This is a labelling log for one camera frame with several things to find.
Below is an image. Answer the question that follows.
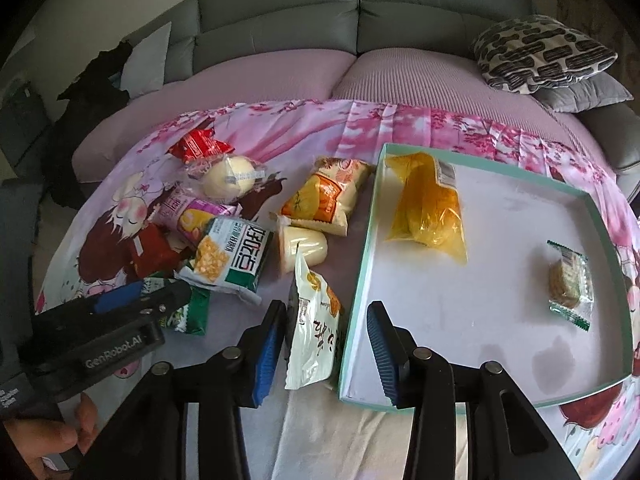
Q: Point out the orange bread packet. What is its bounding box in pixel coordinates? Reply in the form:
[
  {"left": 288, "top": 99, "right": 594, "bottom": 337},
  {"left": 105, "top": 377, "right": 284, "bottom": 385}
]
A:
[{"left": 277, "top": 156, "right": 376, "bottom": 238}]

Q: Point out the black white patterned cushion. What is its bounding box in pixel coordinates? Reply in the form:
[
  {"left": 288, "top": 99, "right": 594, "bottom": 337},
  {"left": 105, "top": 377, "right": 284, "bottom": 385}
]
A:
[{"left": 472, "top": 15, "right": 618, "bottom": 96}]

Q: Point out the round bun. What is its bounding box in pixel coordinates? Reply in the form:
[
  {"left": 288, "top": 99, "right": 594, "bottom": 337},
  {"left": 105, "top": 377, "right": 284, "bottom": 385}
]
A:
[{"left": 187, "top": 155, "right": 268, "bottom": 198}]

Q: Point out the light grey cushion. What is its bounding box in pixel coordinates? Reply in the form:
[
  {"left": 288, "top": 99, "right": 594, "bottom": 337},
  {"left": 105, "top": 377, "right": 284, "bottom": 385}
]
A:
[{"left": 120, "top": 22, "right": 173, "bottom": 98}]

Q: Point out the teal-rimmed white box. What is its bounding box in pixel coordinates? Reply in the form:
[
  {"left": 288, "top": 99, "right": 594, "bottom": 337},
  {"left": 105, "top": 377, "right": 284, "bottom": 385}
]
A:
[{"left": 338, "top": 142, "right": 633, "bottom": 413}]

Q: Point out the white packet with orange print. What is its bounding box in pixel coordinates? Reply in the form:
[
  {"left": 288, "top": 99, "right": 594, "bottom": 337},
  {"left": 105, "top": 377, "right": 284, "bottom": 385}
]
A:
[{"left": 284, "top": 245, "right": 346, "bottom": 391}]

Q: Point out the yellow translucent snack packet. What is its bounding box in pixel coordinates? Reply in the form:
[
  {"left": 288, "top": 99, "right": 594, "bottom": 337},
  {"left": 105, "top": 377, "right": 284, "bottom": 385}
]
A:
[{"left": 384, "top": 152, "right": 468, "bottom": 266}]

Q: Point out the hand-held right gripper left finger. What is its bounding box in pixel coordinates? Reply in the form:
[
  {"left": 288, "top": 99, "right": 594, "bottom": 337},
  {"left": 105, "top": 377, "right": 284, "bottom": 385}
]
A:
[{"left": 75, "top": 300, "right": 288, "bottom": 480}]

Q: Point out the pink snack packet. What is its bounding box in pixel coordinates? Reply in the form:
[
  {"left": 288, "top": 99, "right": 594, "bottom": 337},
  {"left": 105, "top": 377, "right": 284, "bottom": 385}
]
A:
[{"left": 150, "top": 185, "right": 241, "bottom": 248}]

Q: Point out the green-edged clear cracker packet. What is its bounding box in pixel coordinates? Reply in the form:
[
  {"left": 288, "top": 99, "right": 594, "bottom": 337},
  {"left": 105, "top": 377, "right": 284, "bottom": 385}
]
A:
[{"left": 546, "top": 240, "right": 594, "bottom": 332}]

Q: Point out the dark grey cloth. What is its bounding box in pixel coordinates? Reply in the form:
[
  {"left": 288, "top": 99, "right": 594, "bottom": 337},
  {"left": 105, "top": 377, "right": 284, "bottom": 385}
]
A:
[{"left": 0, "top": 180, "right": 46, "bottom": 321}]

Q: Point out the person's left hand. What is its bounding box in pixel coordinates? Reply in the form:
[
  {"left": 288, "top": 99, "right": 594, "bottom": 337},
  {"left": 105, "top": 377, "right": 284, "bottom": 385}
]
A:
[{"left": 0, "top": 392, "right": 101, "bottom": 480}]

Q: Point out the green white corn snack packet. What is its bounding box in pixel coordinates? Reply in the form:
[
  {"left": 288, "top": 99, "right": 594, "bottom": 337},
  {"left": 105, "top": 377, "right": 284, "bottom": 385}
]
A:
[{"left": 175, "top": 216, "right": 275, "bottom": 306}]

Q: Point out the black clothing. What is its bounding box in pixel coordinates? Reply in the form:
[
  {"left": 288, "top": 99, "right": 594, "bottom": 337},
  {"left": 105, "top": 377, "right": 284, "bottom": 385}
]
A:
[{"left": 55, "top": 40, "right": 133, "bottom": 208}]

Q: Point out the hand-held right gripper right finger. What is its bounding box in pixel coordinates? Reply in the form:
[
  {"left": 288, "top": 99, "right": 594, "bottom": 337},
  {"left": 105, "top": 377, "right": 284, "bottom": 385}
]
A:
[{"left": 366, "top": 301, "right": 581, "bottom": 480}]

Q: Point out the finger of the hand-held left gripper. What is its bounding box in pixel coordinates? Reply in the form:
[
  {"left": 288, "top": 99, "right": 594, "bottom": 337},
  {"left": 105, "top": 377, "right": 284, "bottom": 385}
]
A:
[
  {"left": 75, "top": 281, "right": 147, "bottom": 317},
  {"left": 135, "top": 280, "right": 193, "bottom": 328}
]

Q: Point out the pale yellow jelly cup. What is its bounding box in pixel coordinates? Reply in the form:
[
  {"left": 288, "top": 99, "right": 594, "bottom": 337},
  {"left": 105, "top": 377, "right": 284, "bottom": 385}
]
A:
[{"left": 277, "top": 225, "right": 329, "bottom": 275}]

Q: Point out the dark red snack packet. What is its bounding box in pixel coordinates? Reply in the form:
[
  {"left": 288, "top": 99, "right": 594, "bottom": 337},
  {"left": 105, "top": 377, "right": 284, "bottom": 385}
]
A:
[{"left": 127, "top": 225, "right": 188, "bottom": 281}]

